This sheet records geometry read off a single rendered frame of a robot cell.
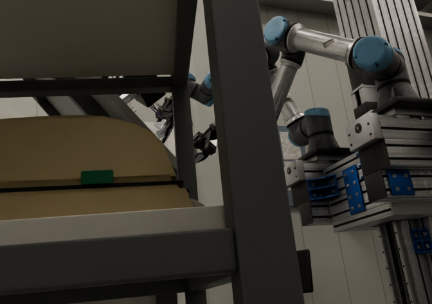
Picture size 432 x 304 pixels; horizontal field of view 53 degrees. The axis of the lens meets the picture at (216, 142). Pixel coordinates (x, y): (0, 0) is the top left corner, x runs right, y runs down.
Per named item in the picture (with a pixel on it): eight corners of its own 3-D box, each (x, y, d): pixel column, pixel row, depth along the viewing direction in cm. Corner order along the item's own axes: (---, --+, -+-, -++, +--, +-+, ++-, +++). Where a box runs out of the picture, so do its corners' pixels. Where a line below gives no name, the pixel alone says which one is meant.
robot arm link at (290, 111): (309, 143, 206) (251, 48, 214) (294, 153, 219) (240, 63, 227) (327, 133, 211) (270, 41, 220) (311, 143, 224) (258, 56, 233)
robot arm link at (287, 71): (297, 36, 195) (257, 138, 197) (285, 27, 187) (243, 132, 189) (319, 40, 188) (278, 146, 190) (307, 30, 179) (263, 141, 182)
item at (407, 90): (402, 119, 164) (395, 96, 167) (432, 103, 151) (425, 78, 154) (368, 118, 159) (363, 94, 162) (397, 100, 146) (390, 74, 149)
